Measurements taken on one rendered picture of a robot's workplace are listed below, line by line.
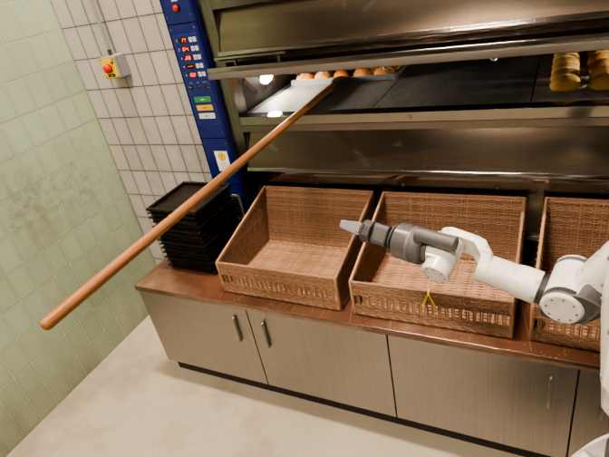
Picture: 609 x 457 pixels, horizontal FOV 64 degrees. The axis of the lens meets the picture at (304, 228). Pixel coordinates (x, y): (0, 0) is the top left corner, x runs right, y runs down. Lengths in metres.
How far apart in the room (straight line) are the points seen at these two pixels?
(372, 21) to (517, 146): 0.69
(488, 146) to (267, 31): 0.96
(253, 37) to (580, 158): 1.29
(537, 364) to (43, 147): 2.28
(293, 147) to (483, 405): 1.28
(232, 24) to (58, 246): 1.39
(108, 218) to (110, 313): 0.54
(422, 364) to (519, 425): 0.39
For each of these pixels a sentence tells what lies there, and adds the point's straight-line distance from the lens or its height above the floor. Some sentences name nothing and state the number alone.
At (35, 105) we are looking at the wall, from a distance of 2.65.
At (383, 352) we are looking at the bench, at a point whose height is 0.46.
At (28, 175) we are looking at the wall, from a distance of 2.61.
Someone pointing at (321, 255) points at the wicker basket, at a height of 0.59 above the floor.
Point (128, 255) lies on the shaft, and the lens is 1.30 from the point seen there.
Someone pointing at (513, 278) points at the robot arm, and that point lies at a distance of 1.11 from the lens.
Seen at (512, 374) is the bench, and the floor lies 0.47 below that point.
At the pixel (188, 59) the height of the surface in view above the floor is 1.46.
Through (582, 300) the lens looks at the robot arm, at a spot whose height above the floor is 1.13.
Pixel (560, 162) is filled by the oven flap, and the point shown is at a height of 0.98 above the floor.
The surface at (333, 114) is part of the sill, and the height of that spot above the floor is 1.18.
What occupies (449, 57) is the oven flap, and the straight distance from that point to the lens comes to 1.69.
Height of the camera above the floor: 1.78
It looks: 29 degrees down
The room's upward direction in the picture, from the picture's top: 12 degrees counter-clockwise
